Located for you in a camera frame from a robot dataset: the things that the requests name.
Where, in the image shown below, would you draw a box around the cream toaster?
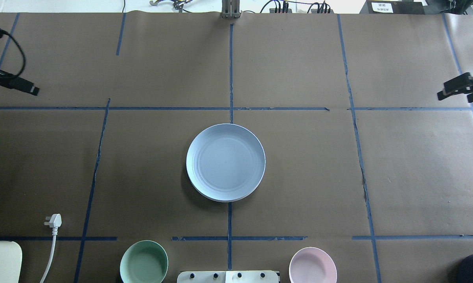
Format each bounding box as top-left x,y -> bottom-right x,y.
0,241 -> 22,283

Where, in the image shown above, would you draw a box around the blue plate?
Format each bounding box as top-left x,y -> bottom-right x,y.
186,123 -> 266,203

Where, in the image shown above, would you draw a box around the black box with label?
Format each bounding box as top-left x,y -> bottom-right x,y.
359,0 -> 425,15

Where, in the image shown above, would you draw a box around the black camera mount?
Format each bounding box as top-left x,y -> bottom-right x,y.
436,72 -> 473,103
0,22 -> 40,96

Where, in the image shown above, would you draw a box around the white power cable with plug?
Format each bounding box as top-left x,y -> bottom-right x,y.
39,213 -> 63,283

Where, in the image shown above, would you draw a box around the pink bowl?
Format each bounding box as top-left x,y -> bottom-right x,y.
289,247 -> 338,283

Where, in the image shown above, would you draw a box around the aluminium frame post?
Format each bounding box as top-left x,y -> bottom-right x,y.
221,0 -> 241,18

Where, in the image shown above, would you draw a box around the green bowl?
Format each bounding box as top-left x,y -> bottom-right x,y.
120,240 -> 169,283

